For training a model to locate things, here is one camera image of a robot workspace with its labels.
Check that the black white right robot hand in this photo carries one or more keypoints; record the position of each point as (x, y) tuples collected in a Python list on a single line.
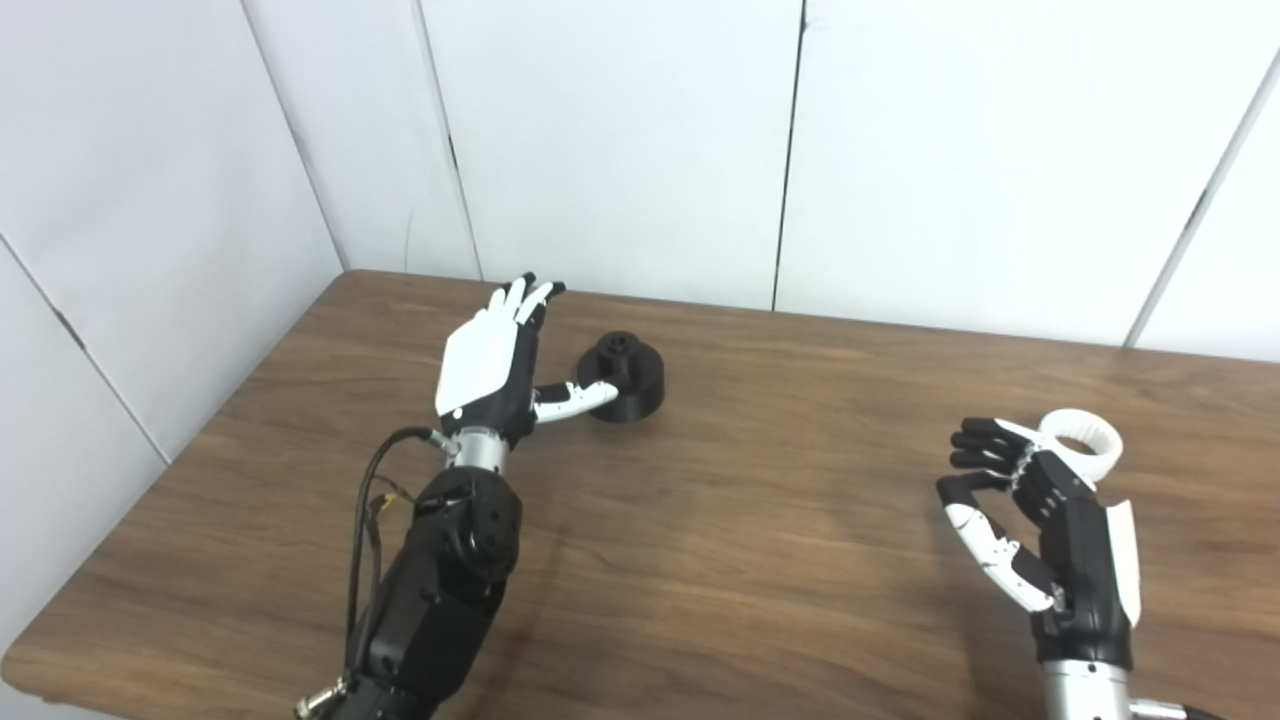
[(1085, 570)]

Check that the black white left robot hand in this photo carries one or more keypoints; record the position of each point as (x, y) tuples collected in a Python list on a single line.
[(485, 360)]

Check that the round black plastic part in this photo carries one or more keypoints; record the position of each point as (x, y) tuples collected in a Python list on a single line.
[(635, 385)]

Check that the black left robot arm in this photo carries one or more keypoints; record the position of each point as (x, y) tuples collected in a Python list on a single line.
[(440, 590)]

